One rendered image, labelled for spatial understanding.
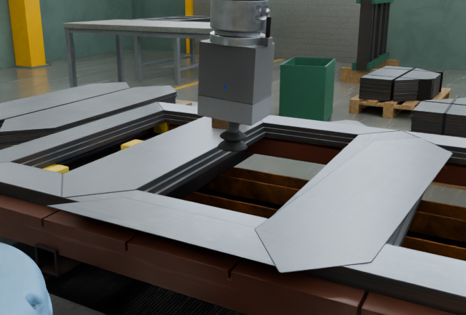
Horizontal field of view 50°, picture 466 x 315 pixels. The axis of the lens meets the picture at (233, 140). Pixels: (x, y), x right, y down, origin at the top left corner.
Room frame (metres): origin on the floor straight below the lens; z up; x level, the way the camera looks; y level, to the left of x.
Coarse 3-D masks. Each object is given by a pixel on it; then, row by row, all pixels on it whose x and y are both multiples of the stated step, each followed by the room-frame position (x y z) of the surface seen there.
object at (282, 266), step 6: (276, 258) 0.61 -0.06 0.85; (276, 264) 0.59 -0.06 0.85; (282, 264) 0.59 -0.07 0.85; (288, 264) 0.59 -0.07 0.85; (294, 264) 0.59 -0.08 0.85; (282, 270) 0.58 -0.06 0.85; (288, 270) 0.58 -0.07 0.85; (294, 270) 0.58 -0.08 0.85; (300, 270) 0.58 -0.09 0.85; (306, 270) 0.58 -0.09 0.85
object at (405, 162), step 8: (360, 152) 1.08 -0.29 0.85; (368, 152) 1.08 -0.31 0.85; (376, 152) 1.08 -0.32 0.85; (360, 160) 1.02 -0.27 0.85; (368, 160) 1.02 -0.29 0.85; (376, 160) 1.02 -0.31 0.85; (384, 160) 1.02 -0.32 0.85; (392, 160) 1.02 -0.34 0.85; (400, 160) 1.02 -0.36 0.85; (408, 160) 1.02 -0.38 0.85; (416, 160) 1.02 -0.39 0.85; (424, 160) 1.02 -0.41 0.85; (408, 168) 0.97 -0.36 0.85; (416, 168) 0.97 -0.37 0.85; (424, 168) 0.97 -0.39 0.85; (432, 168) 0.97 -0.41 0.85; (440, 168) 0.97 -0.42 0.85
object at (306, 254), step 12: (264, 240) 0.66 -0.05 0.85; (276, 240) 0.66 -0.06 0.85; (288, 240) 0.66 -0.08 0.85; (276, 252) 0.62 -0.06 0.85; (288, 252) 0.62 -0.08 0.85; (300, 252) 0.62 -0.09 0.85; (312, 252) 0.62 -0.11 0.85; (324, 252) 0.62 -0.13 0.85; (336, 252) 0.62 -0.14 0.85; (300, 264) 0.59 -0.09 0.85; (312, 264) 0.59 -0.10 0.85; (324, 264) 0.59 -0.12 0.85; (336, 264) 0.59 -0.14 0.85; (348, 264) 0.59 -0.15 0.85
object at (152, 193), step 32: (128, 128) 1.35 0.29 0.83; (256, 128) 1.31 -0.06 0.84; (288, 128) 1.32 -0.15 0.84; (32, 160) 1.06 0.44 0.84; (192, 160) 1.03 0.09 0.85; (448, 160) 1.12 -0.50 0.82; (0, 192) 0.90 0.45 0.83; (32, 192) 0.85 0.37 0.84; (128, 192) 0.84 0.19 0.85; (160, 192) 0.90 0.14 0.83; (256, 224) 0.71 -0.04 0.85; (384, 288) 0.56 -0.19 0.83; (416, 288) 0.54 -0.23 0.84
